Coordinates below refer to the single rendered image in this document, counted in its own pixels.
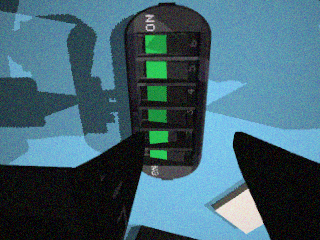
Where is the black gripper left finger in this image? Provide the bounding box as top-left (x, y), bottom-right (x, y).
top-left (0, 131), bottom-right (145, 240)

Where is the dark grey rectangular block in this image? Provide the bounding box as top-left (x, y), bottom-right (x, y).
top-left (135, 225), bottom-right (198, 240)

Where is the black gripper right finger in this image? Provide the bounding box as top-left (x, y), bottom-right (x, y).
top-left (233, 132), bottom-right (320, 240)

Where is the dark grey controller unit with rocker switches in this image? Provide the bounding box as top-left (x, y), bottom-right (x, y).
top-left (124, 3), bottom-right (212, 180)

